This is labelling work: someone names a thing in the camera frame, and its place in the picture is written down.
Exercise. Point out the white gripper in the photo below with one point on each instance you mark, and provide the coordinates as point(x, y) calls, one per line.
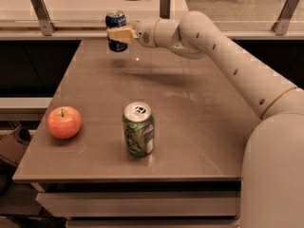
point(144, 31)

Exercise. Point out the blue pepsi can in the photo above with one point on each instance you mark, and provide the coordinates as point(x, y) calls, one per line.
point(115, 19)

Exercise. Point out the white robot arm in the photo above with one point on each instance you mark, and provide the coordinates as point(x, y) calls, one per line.
point(272, 179)

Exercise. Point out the green soda can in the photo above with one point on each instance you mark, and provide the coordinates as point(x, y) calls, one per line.
point(139, 128)

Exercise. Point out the red apple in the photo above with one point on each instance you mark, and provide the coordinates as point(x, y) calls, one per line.
point(64, 122)

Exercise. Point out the dark chair at left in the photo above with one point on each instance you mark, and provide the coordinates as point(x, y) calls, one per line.
point(13, 145)

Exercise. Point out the grey table drawer front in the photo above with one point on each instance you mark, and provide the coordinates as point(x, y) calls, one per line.
point(142, 204)

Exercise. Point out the middle metal railing bracket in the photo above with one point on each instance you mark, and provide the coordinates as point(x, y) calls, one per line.
point(165, 9)

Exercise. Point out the metal railing bracket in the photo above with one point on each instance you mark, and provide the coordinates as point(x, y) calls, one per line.
point(165, 9)
point(281, 25)
point(46, 26)

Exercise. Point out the left metal railing bracket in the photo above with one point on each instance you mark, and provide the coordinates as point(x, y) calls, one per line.
point(46, 26)

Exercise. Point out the right metal railing bracket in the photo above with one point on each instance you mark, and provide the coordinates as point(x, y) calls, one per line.
point(281, 25)

